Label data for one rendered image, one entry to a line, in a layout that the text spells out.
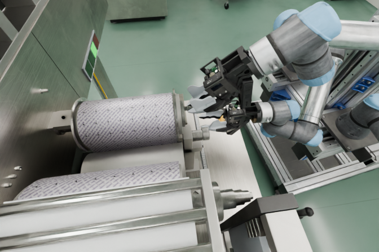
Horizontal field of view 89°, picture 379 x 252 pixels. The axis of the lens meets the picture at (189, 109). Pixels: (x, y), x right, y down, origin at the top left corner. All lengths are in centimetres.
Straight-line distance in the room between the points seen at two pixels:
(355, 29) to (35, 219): 76
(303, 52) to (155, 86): 202
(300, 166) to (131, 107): 152
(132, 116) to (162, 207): 28
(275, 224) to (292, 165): 151
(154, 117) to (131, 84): 195
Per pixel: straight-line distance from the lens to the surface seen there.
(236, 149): 90
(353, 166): 202
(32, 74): 58
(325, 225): 200
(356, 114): 122
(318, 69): 50
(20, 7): 70
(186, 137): 56
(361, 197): 224
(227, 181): 85
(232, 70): 43
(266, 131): 87
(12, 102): 52
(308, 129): 88
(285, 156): 179
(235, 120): 70
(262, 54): 43
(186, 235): 27
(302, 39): 43
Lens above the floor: 170
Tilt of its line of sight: 55 degrees down
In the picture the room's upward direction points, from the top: straight up
